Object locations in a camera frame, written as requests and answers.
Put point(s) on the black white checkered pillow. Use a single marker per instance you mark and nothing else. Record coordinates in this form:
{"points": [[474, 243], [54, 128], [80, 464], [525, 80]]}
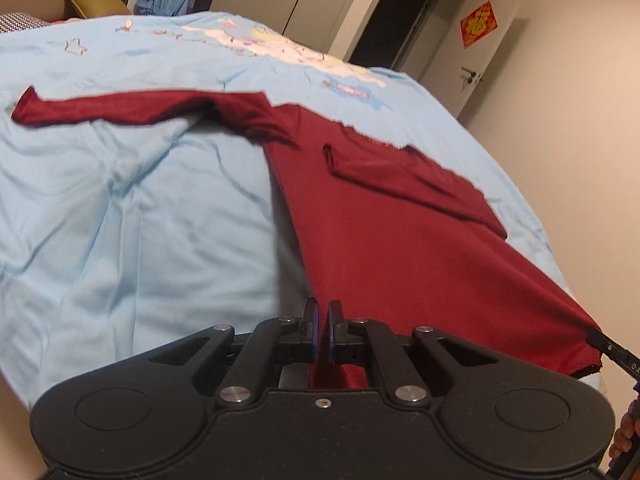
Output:
{"points": [[18, 21]]}

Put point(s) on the light blue cartoon duvet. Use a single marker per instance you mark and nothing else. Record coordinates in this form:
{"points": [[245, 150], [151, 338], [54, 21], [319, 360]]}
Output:
{"points": [[115, 240]]}

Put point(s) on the black door handle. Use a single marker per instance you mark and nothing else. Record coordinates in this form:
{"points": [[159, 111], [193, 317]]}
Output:
{"points": [[471, 76]]}

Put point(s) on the white bedroom door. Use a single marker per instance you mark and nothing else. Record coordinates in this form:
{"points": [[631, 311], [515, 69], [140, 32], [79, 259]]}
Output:
{"points": [[466, 50]]}

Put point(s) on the person's right hand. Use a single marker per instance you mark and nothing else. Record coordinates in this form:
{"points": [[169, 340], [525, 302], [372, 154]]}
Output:
{"points": [[629, 427]]}

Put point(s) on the red fu door decoration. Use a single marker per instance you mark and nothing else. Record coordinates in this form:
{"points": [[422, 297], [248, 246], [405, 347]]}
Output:
{"points": [[478, 24]]}

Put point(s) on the mustard yellow pillow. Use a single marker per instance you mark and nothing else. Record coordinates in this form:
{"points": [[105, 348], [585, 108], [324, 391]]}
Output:
{"points": [[96, 8]]}

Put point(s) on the dark red long-sleeve shirt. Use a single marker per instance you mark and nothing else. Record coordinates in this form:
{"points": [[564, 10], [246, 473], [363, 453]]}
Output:
{"points": [[385, 231]]}

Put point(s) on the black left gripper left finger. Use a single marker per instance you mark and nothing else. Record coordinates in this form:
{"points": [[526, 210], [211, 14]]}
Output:
{"points": [[256, 360]]}

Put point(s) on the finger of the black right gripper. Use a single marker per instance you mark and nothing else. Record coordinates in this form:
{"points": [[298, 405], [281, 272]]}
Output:
{"points": [[623, 358]]}

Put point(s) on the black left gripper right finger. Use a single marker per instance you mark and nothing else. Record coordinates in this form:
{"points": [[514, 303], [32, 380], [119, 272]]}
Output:
{"points": [[373, 346]]}

